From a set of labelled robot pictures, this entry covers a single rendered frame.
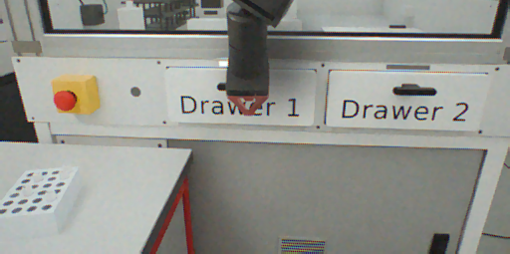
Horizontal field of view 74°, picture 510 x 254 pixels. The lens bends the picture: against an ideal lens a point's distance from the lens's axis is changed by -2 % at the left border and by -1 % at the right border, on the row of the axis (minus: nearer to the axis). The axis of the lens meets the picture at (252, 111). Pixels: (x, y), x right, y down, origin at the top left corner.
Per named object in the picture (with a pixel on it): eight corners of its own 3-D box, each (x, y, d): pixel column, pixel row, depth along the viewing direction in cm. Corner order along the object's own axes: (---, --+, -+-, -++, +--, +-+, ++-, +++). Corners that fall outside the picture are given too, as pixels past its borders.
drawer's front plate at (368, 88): (477, 130, 65) (492, 76, 61) (326, 127, 67) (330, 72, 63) (473, 127, 67) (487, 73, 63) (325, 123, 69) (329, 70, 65)
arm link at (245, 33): (217, 8, 45) (256, 19, 43) (242, -16, 49) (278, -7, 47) (221, 50, 50) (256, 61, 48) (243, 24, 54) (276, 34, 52)
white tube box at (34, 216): (59, 234, 47) (53, 212, 46) (-8, 242, 46) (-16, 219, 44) (83, 184, 58) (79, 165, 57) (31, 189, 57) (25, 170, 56)
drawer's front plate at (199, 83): (313, 126, 67) (317, 72, 63) (168, 122, 70) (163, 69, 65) (312, 123, 69) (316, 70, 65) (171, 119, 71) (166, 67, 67)
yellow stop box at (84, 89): (89, 116, 67) (82, 81, 64) (54, 115, 67) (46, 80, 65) (102, 107, 71) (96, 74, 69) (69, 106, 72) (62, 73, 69)
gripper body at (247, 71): (268, 55, 59) (269, 18, 53) (268, 99, 52) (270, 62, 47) (230, 54, 59) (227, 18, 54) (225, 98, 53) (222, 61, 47)
